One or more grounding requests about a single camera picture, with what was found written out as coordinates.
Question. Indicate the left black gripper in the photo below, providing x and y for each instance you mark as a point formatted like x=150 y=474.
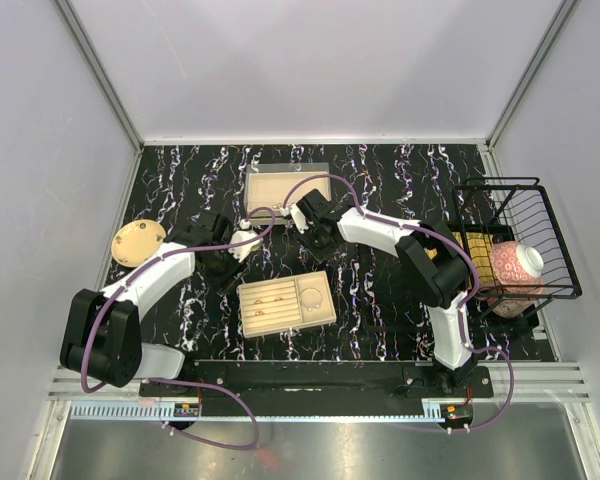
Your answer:
x=225 y=283

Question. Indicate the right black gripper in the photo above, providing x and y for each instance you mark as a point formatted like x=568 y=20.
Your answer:
x=319 y=255

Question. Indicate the beige ring tray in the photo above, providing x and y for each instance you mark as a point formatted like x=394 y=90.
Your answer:
x=288 y=303

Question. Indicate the beige jewelry drawer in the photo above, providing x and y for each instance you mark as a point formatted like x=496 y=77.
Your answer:
x=270 y=190

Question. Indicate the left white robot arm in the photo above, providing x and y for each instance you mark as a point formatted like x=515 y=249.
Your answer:
x=102 y=338

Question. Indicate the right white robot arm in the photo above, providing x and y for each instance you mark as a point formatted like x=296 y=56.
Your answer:
x=436 y=268

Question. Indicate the yellow patterned plate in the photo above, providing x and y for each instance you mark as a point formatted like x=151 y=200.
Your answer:
x=136 y=242

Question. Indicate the gold rings in tray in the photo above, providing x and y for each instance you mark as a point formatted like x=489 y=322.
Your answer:
x=267 y=306

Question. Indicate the yellow woven bamboo plate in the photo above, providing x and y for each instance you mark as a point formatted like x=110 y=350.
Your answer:
x=480 y=246

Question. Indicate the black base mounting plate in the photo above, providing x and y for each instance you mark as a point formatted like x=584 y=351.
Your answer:
x=412 y=379

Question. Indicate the white pink patterned bowl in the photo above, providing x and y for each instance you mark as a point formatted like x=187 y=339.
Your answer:
x=517 y=278

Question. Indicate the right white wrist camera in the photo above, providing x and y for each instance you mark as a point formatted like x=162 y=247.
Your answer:
x=293 y=213

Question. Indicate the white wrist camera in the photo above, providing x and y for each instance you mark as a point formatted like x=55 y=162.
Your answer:
x=244 y=241
x=293 y=213

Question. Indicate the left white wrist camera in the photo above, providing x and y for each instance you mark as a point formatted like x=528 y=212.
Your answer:
x=244 y=241

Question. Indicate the black wire dish rack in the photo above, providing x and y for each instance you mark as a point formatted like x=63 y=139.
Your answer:
x=518 y=209

